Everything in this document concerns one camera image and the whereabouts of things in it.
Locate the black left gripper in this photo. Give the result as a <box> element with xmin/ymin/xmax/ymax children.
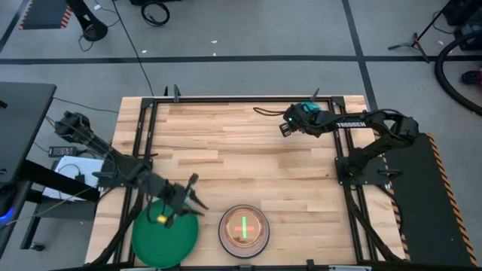
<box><xmin>148</xmin><ymin>175</ymin><xmax>209</xmax><ymax>229</ymax></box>

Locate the small red translucent plate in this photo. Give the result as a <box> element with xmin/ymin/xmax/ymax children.
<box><xmin>225</xmin><ymin>210</ymin><xmax>264</xmax><ymax>248</ymax></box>

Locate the black plastic plate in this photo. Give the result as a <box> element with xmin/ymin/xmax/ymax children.
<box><xmin>218</xmin><ymin>204</ymin><xmax>271</xmax><ymax>260</ymax></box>

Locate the white paper sheet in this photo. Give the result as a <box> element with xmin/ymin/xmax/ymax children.
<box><xmin>41</xmin><ymin>156</ymin><xmax>105</xmax><ymax>201</ymax></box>

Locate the black tripod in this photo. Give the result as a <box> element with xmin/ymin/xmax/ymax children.
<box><xmin>387</xmin><ymin>0</ymin><xmax>464</xmax><ymax>64</ymax></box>

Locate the black power adapter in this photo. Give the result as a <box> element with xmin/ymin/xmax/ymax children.
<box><xmin>47</xmin><ymin>145</ymin><xmax>78</xmax><ymax>158</ymax></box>

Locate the black hazard striped mat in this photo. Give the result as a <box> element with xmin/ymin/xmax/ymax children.
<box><xmin>374</xmin><ymin>131</ymin><xmax>480</xmax><ymax>268</ymax></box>

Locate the black and orange object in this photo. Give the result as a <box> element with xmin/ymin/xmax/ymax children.
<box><xmin>460</xmin><ymin>67</ymin><xmax>482</xmax><ymax>86</ymax></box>

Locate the black equipment case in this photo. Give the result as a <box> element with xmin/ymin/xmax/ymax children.
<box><xmin>442</xmin><ymin>0</ymin><xmax>482</xmax><ymax>52</ymax></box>

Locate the black desk top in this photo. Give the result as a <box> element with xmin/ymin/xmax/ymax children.
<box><xmin>0</xmin><ymin>81</ymin><xmax>57</xmax><ymax>185</ymax></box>

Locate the small hazard striped floor mat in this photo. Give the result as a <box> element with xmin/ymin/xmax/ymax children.
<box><xmin>18</xmin><ymin>0</ymin><xmax>72</xmax><ymax>30</ymax></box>

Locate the black aluminium table frame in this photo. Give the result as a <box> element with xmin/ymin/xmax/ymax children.
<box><xmin>112</xmin><ymin>96</ymin><xmax>377</xmax><ymax>271</ymax></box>

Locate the black left cable sleeve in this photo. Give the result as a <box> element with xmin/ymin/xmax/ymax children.
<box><xmin>90</xmin><ymin>186</ymin><xmax>148</xmax><ymax>266</ymax></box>

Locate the black cable sleeve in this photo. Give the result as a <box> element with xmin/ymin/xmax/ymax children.
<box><xmin>90</xmin><ymin>186</ymin><xmax>148</xmax><ymax>266</ymax></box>
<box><xmin>344</xmin><ymin>184</ymin><xmax>395</xmax><ymax>261</ymax></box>

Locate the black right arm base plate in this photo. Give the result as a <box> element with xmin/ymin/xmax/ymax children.
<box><xmin>334</xmin><ymin>156</ymin><xmax>392</xmax><ymax>186</ymax></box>

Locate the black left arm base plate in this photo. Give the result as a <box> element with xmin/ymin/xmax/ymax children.
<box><xmin>92</xmin><ymin>157</ymin><xmax>151</xmax><ymax>189</ymax></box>

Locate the black right cable sleeve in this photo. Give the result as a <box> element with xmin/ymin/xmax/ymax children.
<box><xmin>344</xmin><ymin>184</ymin><xmax>395</xmax><ymax>261</ymax></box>

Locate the black desk leg frame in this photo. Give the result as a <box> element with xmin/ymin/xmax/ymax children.
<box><xmin>0</xmin><ymin>160</ymin><xmax>101</xmax><ymax>257</ymax></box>

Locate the thick black hose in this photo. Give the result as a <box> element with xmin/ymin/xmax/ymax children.
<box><xmin>434</xmin><ymin>29</ymin><xmax>482</xmax><ymax>117</ymax></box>

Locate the thin black desk cable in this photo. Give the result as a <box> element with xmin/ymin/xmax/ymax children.
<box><xmin>52</xmin><ymin>96</ymin><xmax>120</xmax><ymax>114</ymax></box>

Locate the long black floor cable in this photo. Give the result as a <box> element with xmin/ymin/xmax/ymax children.
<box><xmin>111</xmin><ymin>0</ymin><xmax>155</xmax><ymax>97</ymax></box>

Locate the coiled black cable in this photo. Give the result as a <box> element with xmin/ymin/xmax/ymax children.
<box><xmin>140</xmin><ymin>1</ymin><xmax>171</xmax><ymax>28</ymax></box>

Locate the black pedestal stand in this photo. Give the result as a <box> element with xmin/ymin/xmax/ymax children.
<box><xmin>66</xmin><ymin>0</ymin><xmax>109</xmax><ymax>42</ymax></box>

